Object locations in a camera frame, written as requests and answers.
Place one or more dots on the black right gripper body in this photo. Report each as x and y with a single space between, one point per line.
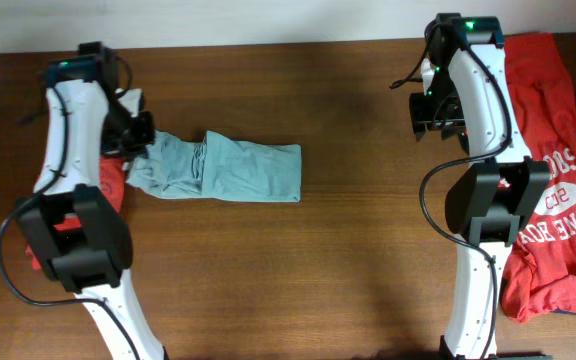
440 109

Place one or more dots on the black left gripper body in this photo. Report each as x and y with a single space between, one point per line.
124 135

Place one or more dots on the folded red t-shirt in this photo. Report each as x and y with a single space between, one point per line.
112 181

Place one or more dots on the red printed t-shirt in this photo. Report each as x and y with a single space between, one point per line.
540 273

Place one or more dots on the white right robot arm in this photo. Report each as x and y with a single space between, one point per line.
465 94

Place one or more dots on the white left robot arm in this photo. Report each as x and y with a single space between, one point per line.
76 235

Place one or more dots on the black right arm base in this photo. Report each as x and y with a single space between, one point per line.
518 356

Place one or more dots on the light blue t-shirt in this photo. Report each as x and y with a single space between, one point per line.
218 168

